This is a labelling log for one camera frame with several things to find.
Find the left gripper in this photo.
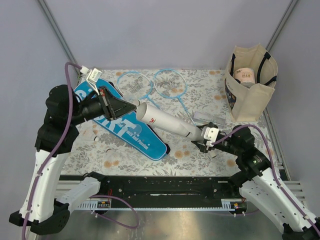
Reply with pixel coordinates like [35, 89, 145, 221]
[68, 84, 138, 125]

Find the white shuttlecock tube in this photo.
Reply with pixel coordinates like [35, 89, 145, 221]
[136, 102, 204, 142]

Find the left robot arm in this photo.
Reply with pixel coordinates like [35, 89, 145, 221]
[9, 84, 137, 236]

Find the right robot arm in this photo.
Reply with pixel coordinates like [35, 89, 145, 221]
[192, 122, 320, 240]

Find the left blue badminton racket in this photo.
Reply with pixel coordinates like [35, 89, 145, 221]
[116, 70, 161, 110]

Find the blue badminton racket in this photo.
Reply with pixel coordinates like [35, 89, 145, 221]
[116, 70, 161, 110]
[152, 69, 197, 127]

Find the right blue badminton racket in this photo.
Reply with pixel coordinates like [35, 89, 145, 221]
[152, 69, 197, 127]

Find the blue racket cover bag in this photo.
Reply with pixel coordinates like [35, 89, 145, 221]
[73, 77, 172, 161]

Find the floral table mat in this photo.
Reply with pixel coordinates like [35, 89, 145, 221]
[58, 68, 277, 177]

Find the paper roll in tote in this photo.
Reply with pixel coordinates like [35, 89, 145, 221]
[233, 67, 256, 85]

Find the beige canvas tote bag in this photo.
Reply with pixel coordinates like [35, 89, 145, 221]
[224, 44, 278, 122]

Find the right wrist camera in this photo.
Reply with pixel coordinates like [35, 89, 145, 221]
[201, 126, 219, 142]

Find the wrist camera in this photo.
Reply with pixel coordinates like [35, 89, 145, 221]
[80, 66, 102, 95]
[201, 126, 219, 142]

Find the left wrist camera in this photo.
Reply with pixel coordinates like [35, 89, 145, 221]
[80, 66, 102, 95]

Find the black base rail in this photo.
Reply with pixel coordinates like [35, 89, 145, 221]
[57, 174, 258, 210]

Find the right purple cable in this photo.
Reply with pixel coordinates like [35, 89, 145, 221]
[211, 124, 320, 230]

